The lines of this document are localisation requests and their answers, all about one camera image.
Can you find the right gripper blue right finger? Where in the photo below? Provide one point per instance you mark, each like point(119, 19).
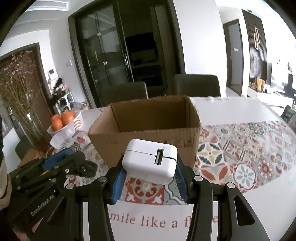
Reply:
point(181, 183)

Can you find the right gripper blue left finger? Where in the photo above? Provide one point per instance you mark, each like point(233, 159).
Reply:
point(118, 184)

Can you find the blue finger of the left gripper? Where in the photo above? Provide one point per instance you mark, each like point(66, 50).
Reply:
point(76, 164)
point(54, 160)

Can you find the white charger plug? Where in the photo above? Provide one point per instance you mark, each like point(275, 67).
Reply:
point(150, 161)

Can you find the person's left hand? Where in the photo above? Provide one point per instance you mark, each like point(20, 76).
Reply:
point(26, 235)

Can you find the woven yellow box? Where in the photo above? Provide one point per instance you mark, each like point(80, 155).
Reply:
point(31, 155)

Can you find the floral tissue pack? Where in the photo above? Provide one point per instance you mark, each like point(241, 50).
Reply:
point(77, 141)

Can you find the glass vase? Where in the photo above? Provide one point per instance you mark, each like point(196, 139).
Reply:
point(34, 130)

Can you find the white fruit basket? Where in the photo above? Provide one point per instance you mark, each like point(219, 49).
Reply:
point(74, 125)

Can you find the orange fruit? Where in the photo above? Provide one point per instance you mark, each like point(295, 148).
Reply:
point(67, 117)
point(56, 124)
point(56, 117)

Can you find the patterned table runner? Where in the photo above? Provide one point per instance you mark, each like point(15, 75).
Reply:
point(248, 154)

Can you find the brown cardboard box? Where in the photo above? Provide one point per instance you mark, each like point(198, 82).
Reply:
point(170, 120)

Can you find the white shoe shelf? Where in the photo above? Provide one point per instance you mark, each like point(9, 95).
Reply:
point(64, 103)

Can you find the left dark dining chair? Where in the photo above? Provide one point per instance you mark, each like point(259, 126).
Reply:
point(124, 92)

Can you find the dark dining chair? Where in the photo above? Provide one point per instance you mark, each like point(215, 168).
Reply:
point(124, 92)
point(196, 85)

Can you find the right dark dining chair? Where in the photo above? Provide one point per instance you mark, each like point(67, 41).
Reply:
point(196, 85)

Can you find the dried flower bouquet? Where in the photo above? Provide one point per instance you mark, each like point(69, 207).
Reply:
point(17, 74)

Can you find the white tv console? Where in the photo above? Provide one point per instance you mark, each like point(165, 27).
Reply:
point(271, 99)

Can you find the dark glass cabinet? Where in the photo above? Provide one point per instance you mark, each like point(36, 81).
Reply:
point(126, 42)

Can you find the grey hallway door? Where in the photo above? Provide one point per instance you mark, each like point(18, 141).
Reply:
point(234, 51)

